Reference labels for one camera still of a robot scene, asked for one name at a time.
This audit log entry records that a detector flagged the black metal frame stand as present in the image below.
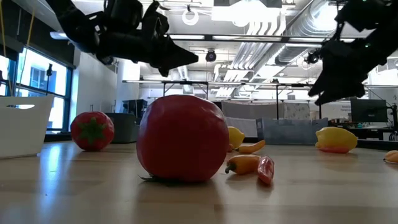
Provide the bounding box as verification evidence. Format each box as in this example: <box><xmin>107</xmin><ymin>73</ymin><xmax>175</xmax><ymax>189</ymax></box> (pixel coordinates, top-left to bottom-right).
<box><xmin>123</xmin><ymin>80</ymin><xmax>324</xmax><ymax>121</ymax></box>

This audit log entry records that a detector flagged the white plastic basket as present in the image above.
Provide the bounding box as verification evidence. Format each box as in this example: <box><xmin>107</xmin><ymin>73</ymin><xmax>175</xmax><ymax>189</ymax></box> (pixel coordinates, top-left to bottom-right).
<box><xmin>0</xmin><ymin>95</ymin><xmax>55</xmax><ymax>159</ymax></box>

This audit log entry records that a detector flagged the black ceiling spotlight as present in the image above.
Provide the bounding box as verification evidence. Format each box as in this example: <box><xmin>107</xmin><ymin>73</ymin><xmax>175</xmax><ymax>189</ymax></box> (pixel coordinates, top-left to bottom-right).
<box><xmin>303</xmin><ymin>49</ymin><xmax>322</xmax><ymax>65</ymax></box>
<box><xmin>205</xmin><ymin>49</ymin><xmax>218</xmax><ymax>63</ymax></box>

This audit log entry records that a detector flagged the large room window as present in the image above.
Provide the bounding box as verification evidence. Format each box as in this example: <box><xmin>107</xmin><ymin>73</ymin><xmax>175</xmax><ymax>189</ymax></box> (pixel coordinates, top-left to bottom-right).
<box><xmin>0</xmin><ymin>46</ymin><xmax>75</xmax><ymax>133</ymax></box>

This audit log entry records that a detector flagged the silver ventilation duct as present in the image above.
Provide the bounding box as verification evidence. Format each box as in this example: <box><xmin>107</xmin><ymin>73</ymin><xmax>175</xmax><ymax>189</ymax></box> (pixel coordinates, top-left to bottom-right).
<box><xmin>275</xmin><ymin>0</ymin><xmax>343</xmax><ymax>66</ymax></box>

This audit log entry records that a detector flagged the black computer monitor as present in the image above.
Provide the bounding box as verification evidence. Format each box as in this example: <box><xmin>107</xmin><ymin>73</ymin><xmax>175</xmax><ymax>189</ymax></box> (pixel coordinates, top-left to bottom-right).
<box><xmin>350</xmin><ymin>98</ymin><xmax>389</xmax><ymax>123</ymax></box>

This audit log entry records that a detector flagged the orange toy pepper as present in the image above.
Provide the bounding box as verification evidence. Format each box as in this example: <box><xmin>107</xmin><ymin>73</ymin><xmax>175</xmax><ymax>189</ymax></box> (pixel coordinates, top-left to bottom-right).
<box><xmin>224</xmin><ymin>154</ymin><xmax>261</xmax><ymax>175</ymax></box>
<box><xmin>236</xmin><ymin>139</ymin><xmax>267</xmax><ymax>154</ymax></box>

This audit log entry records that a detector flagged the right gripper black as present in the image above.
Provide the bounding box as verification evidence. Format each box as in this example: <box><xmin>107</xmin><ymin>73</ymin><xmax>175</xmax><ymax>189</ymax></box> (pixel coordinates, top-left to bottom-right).
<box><xmin>308</xmin><ymin>39</ymin><xmax>389</xmax><ymax>106</ymax></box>

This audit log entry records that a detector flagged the black tripod stand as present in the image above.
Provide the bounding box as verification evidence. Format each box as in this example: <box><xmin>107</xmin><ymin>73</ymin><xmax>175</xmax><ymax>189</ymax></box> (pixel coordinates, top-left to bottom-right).
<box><xmin>45</xmin><ymin>63</ymin><xmax>53</xmax><ymax>97</ymax></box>

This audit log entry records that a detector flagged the long ceiling light strip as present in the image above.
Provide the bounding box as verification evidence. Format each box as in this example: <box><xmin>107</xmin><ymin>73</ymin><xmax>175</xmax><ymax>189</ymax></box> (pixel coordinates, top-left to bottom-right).
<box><xmin>49</xmin><ymin>30</ymin><xmax>71</xmax><ymax>40</ymax></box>

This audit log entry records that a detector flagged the white ceiling ring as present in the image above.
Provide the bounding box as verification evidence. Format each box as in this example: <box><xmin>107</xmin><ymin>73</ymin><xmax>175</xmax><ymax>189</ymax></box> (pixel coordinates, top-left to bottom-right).
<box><xmin>182</xmin><ymin>8</ymin><xmax>200</xmax><ymax>26</ymax></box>

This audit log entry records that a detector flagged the dark green plastic basket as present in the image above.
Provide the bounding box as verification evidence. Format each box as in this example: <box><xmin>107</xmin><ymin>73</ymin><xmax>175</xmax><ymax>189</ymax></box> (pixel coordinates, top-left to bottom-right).
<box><xmin>105</xmin><ymin>112</ymin><xmax>141</xmax><ymax>144</ymax></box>

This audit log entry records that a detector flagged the red toy tomato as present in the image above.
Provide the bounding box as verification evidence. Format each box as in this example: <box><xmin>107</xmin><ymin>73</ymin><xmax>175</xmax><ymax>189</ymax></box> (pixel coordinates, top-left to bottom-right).
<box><xmin>136</xmin><ymin>94</ymin><xmax>230</xmax><ymax>184</ymax></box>
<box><xmin>70</xmin><ymin>111</ymin><xmax>115</xmax><ymax>152</ymax></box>

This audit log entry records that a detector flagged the black lab desk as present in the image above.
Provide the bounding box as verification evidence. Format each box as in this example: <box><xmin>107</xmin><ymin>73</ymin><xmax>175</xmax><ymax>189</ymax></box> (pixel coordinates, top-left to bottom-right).
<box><xmin>328</xmin><ymin>119</ymin><xmax>398</xmax><ymax>141</ymax></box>

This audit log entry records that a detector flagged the white covered table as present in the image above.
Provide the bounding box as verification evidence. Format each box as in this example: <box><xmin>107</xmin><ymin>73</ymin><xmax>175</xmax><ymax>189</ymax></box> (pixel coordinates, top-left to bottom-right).
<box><xmin>221</xmin><ymin>100</ymin><xmax>312</xmax><ymax>138</ymax></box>

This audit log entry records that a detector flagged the yellow hanging cable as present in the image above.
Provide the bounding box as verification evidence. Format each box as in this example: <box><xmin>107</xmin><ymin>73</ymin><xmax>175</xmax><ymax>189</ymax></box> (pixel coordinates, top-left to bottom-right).
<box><xmin>14</xmin><ymin>7</ymin><xmax>37</xmax><ymax>96</ymax></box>

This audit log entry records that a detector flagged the light grey plastic basket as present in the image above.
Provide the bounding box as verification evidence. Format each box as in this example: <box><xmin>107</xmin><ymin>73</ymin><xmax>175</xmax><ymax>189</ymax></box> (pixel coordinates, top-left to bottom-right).
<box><xmin>256</xmin><ymin>117</ymin><xmax>329</xmax><ymax>146</ymax></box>

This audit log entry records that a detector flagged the black aluminium table frame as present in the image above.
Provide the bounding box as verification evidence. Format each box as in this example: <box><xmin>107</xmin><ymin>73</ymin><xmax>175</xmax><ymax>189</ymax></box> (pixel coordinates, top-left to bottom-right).
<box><xmin>45</xmin><ymin>133</ymin><xmax>398</xmax><ymax>152</ymax></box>

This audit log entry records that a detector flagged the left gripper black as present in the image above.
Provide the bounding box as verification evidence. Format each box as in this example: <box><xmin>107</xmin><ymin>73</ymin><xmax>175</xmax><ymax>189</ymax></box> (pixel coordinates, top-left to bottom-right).
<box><xmin>96</xmin><ymin>1</ymin><xmax>200</xmax><ymax>78</ymax></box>

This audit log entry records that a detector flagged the orange toy lemon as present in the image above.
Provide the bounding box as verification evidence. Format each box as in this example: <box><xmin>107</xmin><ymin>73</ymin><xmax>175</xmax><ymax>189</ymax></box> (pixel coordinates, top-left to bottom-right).
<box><xmin>383</xmin><ymin>150</ymin><xmax>398</xmax><ymax>165</ymax></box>

